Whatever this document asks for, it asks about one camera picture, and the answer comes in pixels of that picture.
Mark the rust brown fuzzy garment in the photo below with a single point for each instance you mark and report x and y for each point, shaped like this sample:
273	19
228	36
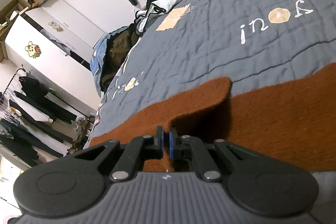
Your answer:
293	122

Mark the cardboard boxes on wardrobe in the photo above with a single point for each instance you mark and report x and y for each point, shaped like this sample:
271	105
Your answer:
8	15

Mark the grey patterned quilt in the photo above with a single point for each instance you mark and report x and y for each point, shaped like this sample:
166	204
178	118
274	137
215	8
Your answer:
253	43

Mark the clothes rack with dark clothes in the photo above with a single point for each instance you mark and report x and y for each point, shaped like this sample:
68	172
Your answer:
36	125

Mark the blue fabric bag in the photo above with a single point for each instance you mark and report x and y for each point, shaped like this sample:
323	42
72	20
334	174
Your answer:
98	55

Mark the white grey garment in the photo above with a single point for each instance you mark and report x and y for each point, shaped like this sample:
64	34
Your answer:
145	18

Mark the shoes on floor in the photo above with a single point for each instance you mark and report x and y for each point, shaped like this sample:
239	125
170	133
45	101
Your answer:
83	129

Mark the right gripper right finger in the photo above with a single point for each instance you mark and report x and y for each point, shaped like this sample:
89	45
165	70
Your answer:
189	154

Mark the white wardrobe with sticker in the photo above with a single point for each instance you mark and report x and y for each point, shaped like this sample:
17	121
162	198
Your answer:
55	43

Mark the dark brown garment pile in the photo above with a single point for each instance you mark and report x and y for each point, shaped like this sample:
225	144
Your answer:
118	45

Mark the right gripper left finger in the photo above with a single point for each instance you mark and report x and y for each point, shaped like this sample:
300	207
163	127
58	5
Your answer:
134	154

